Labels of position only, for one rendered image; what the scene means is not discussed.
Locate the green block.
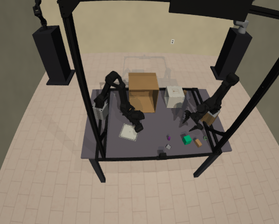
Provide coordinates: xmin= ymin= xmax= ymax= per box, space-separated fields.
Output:
xmin=182 ymin=135 xmax=192 ymax=145

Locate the cream square mat with dark border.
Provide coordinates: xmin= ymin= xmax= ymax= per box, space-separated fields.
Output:
xmin=119 ymin=123 xmax=138 ymax=141

